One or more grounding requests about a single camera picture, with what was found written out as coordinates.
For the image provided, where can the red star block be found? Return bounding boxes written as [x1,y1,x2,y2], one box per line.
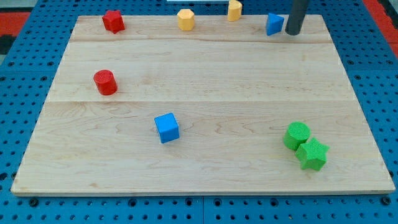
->
[102,10,125,34]

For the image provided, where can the red cylinder block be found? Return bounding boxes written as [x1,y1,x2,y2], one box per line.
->
[93,70,118,95]

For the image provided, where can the yellow pentagon block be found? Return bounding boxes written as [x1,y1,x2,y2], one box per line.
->
[227,0,243,22]

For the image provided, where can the blue cube block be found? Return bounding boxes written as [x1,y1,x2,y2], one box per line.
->
[154,113,180,144]

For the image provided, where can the yellow hexagon block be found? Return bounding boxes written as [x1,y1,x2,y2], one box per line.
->
[177,9,195,31]

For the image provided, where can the green cylinder block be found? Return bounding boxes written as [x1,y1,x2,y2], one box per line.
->
[282,121,311,151]

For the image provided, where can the green star block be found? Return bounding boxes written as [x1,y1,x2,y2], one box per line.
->
[295,138,330,171]

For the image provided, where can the blue triangle block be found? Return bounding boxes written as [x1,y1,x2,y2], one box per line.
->
[266,13,284,35]

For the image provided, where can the wooden board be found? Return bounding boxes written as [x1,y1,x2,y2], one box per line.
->
[11,14,395,197]

